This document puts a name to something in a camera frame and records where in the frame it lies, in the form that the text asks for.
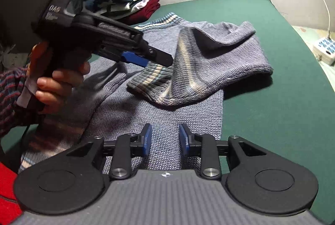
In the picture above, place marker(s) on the white and dark green garment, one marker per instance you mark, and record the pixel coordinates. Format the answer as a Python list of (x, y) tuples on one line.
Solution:
[(117, 8)]

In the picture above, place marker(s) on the person's red clothing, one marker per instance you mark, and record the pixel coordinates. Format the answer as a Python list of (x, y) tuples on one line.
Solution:
[(7, 188)]

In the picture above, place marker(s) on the grey striped knit sweater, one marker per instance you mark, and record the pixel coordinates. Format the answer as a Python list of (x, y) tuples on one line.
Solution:
[(209, 63)]

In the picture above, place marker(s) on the white power strip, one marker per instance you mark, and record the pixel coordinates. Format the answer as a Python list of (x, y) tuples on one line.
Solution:
[(324, 48)]

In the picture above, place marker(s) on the maroon knit sweater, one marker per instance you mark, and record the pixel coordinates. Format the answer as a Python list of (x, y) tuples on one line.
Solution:
[(146, 12)]

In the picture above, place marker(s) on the mattress with pale printed sheet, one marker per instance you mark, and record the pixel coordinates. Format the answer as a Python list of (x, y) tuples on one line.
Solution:
[(306, 34)]

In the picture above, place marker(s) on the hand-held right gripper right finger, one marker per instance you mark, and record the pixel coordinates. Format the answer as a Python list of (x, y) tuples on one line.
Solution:
[(184, 140)]

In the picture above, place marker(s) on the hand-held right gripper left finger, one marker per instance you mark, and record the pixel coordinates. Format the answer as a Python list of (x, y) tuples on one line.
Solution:
[(148, 140)]

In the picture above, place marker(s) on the person's left hand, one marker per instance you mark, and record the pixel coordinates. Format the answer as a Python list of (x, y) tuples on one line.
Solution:
[(60, 83)]

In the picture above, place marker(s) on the green table cloth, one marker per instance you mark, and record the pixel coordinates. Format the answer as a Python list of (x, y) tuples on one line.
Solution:
[(261, 123)]

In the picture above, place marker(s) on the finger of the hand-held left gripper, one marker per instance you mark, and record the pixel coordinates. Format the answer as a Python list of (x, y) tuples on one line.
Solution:
[(159, 56), (133, 58)]

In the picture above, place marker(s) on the pale lilac garment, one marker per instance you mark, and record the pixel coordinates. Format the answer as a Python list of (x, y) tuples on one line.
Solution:
[(141, 4)]

